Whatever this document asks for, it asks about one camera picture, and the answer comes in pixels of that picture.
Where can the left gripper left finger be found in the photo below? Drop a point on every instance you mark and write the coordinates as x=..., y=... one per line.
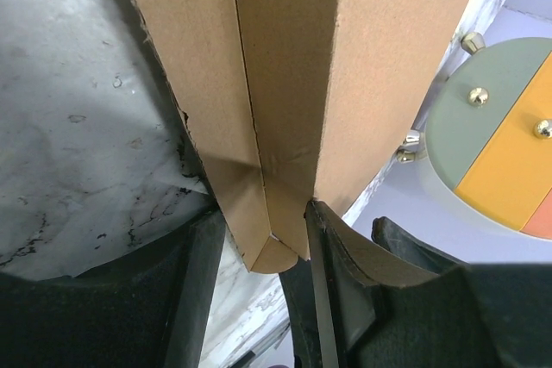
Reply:
x=148, y=308

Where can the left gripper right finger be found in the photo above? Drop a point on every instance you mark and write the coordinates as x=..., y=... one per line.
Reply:
x=393, y=301

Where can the brown cardboard box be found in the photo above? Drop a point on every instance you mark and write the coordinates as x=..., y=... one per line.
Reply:
x=289, y=100

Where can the cream cylinder with coloured face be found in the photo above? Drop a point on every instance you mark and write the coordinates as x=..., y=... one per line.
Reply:
x=486, y=144

